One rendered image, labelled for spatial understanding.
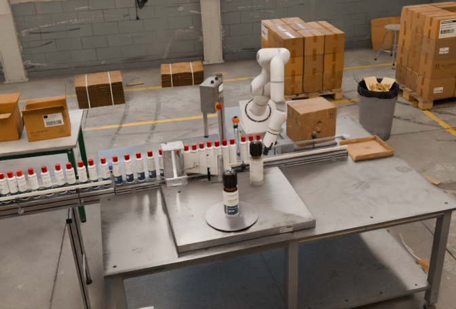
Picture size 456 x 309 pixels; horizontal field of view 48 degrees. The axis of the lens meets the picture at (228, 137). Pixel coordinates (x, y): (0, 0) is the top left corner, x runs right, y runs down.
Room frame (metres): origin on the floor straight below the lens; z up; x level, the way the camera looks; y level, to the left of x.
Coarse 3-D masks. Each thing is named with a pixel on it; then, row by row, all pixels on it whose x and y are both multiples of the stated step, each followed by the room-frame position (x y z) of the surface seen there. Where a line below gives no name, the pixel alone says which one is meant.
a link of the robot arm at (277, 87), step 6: (276, 84) 3.24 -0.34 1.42; (282, 84) 3.25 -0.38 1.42; (276, 90) 3.23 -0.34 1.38; (282, 90) 3.24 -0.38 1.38; (276, 96) 3.22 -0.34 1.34; (282, 96) 3.23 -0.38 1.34; (276, 102) 3.22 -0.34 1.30; (282, 102) 3.25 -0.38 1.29; (276, 108) 3.32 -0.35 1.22; (282, 108) 3.29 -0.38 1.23
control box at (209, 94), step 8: (208, 80) 3.24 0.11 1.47; (200, 88) 3.15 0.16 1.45; (208, 88) 3.13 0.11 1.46; (216, 88) 3.16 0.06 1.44; (200, 96) 3.15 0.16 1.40; (208, 96) 3.13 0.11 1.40; (216, 96) 3.15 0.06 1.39; (208, 104) 3.13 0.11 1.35; (216, 104) 3.15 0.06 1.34; (208, 112) 3.13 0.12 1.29
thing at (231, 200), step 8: (224, 176) 2.51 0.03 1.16; (232, 176) 2.50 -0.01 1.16; (224, 184) 2.51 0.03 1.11; (232, 184) 2.49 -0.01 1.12; (224, 192) 2.50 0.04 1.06; (232, 192) 2.49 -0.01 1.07; (224, 200) 2.51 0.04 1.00; (232, 200) 2.49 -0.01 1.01; (224, 208) 2.52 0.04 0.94; (232, 208) 2.49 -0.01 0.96; (232, 216) 2.49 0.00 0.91
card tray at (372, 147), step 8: (376, 136) 3.52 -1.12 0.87; (344, 144) 3.47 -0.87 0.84; (352, 144) 3.47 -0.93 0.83; (360, 144) 3.47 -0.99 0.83; (368, 144) 3.46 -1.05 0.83; (376, 144) 3.45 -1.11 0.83; (384, 144) 3.40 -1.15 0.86; (352, 152) 3.34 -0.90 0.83; (360, 152) 3.34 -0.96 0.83; (368, 152) 3.33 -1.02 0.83; (376, 152) 3.26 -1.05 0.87; (384, 152) 3.27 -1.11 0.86; (392, 152) 3.28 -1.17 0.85
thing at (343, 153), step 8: (336, 152) 3.27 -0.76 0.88; (344, 152) 3.28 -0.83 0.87; (288, 160) 3.18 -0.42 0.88; (296, 160) 3.20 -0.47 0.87; (304, 160) 3.21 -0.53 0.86; (312, 160) 3.23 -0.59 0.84; (320, 160) 3.24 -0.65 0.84; (240, 168) 3.11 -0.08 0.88; (248, 168) 3.12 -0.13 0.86; (192, 176) 3.03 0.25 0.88; (200, 176) 3.04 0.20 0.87; (216, 176) 3.07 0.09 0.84; (136, 184) 2.96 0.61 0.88; (144, 184) 2.96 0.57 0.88; (152, 184) 2.98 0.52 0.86; (160, 184) 2.98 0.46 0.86; (120, 192) 2.93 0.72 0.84; (128, 192) 2.93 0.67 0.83
